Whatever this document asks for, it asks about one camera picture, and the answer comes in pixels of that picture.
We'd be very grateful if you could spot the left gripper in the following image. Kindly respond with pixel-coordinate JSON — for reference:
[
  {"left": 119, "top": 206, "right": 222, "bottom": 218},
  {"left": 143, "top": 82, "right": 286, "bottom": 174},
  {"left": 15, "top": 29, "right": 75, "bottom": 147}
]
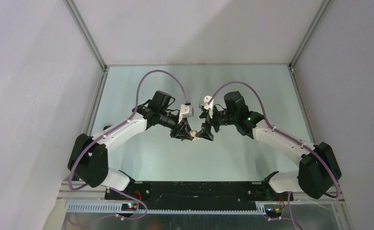
[{"left": 159, "top": 110, "right": 193, "bottom": 140}]

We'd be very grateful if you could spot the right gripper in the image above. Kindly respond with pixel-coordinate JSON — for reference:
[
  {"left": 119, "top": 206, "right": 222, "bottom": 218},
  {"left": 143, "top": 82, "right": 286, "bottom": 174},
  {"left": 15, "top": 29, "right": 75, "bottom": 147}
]
[{"left": 196, "top": 104, "right": 238, "bottom": 140}]

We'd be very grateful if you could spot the pink earbud charging case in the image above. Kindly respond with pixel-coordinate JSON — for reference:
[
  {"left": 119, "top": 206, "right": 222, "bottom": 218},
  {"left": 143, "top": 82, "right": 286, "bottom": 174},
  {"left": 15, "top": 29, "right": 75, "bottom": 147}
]
[{"left": 189, "top": 130, "right": 199, "bottom": 141}]

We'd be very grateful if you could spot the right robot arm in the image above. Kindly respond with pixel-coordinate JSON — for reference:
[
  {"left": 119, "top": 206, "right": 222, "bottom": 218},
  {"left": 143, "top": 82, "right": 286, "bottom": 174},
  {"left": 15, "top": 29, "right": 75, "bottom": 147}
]
[{"left": 196, "top": 91, "right": 342, "bottom": 200}]

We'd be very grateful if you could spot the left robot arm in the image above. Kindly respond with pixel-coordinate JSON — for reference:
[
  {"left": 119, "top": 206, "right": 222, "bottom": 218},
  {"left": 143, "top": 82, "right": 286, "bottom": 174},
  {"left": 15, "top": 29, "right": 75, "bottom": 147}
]
[{"left": 68, "top": 91, "right": 194, "bottom": 200}]

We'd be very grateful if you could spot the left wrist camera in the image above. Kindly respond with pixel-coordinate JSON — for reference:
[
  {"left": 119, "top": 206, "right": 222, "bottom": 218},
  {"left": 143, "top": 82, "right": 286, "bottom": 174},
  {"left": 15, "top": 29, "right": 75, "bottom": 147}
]
[{"left": 178, "top": 102, "right": 194, "bottom": 123}]

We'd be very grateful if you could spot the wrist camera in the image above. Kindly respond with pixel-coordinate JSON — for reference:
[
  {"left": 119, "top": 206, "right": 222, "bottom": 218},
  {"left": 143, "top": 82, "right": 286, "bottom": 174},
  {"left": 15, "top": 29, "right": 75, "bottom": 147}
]
[
  {"left": 199, "top": 95, "right": 214, "bottom": 119},
  {"left": 178, "top": 102, "right": 194, "bottom": 123}
]

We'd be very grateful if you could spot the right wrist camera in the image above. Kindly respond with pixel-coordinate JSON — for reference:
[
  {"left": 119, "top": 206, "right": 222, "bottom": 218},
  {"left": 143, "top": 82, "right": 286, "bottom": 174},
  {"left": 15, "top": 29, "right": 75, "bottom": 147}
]
[{"left": 199, "top": 95, "right": 214, "bottom": 119}]

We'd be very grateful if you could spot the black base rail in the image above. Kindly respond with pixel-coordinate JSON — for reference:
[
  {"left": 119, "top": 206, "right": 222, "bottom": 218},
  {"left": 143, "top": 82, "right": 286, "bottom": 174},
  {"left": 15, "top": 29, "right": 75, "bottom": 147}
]
[{"left": 104, "top": 181, "right": 279, "bottom": 212}]

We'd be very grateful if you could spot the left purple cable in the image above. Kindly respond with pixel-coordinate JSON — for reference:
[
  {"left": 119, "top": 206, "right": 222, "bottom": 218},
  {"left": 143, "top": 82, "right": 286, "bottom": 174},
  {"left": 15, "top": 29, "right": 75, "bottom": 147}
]
[{"left": 67, "top": 69, "right": 191, "bottom": 220}]

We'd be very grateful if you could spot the purple cable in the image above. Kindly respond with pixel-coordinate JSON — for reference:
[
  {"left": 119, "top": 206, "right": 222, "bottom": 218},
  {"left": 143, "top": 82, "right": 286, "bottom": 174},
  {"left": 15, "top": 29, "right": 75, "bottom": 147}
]
[
  {"left": 67, "top": 69, "right": 191, "bottom": 220},
  {"left": 207, "top": 80, "right": 342, "bottom": 230}
]

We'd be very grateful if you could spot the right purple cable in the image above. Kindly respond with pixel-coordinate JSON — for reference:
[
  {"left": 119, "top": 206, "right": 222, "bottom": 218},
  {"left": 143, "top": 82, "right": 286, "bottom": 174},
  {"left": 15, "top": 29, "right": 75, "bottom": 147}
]
[{"left": 207, "top": 80, "right": 342, "bottom": 230}]

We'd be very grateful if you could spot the grey cable duct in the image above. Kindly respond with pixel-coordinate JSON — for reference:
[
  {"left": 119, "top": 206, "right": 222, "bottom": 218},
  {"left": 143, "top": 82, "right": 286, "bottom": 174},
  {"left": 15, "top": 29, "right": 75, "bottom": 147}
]
[{"left": 67, "top": 202, "right": 266, "bottom": 215}]

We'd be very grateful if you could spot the aluminium frame profile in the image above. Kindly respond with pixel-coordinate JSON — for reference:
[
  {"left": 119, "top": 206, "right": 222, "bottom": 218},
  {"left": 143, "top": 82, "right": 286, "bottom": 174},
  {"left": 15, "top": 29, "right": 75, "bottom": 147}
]
[{"left": 63, "top": 0, "right": 107, "bottom": 71}]

